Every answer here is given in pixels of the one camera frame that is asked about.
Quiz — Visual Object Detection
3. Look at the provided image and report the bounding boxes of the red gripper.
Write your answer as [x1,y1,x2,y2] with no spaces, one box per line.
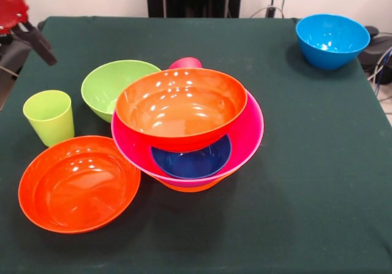
[0,0,58,67]

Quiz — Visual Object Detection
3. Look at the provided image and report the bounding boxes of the light green cup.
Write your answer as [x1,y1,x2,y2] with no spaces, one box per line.
[22,89,75,148]

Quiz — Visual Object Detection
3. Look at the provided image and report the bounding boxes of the red-orange bowl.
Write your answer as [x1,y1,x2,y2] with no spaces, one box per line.
[115,67,248,153]
[18,135,141,234]

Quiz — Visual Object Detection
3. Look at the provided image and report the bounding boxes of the small dark blue bowl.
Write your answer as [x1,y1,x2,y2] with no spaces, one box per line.
[150,134,233,179]

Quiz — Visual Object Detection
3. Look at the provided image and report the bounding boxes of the large orange bowl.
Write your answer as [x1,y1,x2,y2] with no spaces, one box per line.
[157,175,225,193]

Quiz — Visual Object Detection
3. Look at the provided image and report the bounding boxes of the large pink bowl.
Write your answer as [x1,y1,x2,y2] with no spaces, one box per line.
[110,91,265,188]

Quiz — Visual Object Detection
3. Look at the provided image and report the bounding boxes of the light blue bowl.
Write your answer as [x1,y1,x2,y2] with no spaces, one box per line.
[295,13,371,70]

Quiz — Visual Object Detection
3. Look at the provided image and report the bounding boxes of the green bowl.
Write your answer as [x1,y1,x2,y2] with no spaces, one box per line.
[80,59,162,124]

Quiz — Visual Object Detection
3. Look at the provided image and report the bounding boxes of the raspberry red cup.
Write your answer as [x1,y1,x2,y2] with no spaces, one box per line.
[168,57,203,70]

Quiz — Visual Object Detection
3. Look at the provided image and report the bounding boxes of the dark green table cloth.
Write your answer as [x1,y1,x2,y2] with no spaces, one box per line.
[0,15,392,274]

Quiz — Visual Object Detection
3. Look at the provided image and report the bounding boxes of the black pedestal foot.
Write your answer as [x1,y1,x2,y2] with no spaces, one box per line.
[0,33,37,72]
[361,25,392,71]

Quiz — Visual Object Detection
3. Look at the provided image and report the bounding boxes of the tangle of floor cables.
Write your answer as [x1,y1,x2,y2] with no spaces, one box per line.
[366,31,392,97]

